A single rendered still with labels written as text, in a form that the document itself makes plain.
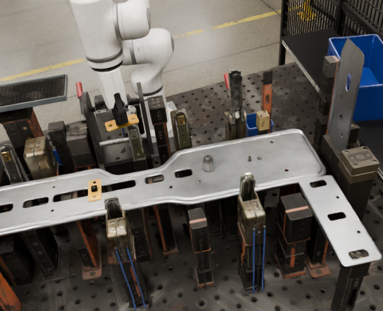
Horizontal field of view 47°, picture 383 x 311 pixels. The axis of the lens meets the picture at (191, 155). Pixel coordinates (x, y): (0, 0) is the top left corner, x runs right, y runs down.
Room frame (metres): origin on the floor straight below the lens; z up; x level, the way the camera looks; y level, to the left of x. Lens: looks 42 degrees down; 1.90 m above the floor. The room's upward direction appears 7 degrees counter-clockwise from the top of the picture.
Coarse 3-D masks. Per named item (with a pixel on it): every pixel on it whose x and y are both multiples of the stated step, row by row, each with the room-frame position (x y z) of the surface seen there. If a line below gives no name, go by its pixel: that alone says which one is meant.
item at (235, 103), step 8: (232, 72) 1.11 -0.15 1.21; (240, 72) 1.10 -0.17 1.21; (232, 80) 1.07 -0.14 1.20; (240, 80) 1.07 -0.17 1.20; (232, 88) 1.09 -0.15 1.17; (240, 88) 1.09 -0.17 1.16; (232, 96) 1.09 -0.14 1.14; (240, 96) 1.09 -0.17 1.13; (232, 104) 1.08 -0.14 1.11; (240, 104) 1.08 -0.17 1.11; (232, 112) 1.08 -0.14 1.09; (240, 112) 1.08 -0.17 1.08; (232, 120) 1.07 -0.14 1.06; (240, 120) 1.08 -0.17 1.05
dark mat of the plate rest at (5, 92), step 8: (40, 80) 1.28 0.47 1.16; (48, 80) 1.27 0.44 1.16; (56, 80) 1.26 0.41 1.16; (64, 80) 1.26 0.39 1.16; (0, 88) 1.26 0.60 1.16; (8, 88) 1.25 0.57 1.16; (16, 88) 1.24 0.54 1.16; (24, 88) 1.24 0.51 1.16; (32, 88) 1.23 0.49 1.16; (40, 88) 1.23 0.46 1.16; (48, 88) 1.22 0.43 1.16; (56, 88) 1.22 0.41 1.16; (64, 88) 1.21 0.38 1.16; (0, 96) 1.21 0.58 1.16; (8, 96) 1.20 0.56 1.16; (16, 96) 1.20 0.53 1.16; (24, 96) 1.19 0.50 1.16; (32, 96) 1.18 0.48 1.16; (40, 96) 1.18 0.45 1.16; (48, 96) 1.17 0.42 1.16; (56, 96) 1.17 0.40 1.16; (0, 104) 1.16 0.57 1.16; (8, 104) 1.15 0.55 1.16
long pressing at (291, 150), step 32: (192, 160) 0.97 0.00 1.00; (224, 160) 0.96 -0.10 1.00; (256, 160) 0.94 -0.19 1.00; (288, 160) 0.93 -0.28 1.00; (320, 160) 0.91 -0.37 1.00; (0, 192) 0.94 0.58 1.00; (32, 192) 0.92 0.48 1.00; (64, 192) 0.90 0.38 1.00; (128, 192) 0.87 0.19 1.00; (160, 192) 0.86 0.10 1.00; (192, 192) 0.84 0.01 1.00; (224, 192) 0.83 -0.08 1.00; (0, 224) 0.81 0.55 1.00; (32, 224) 0.80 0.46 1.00
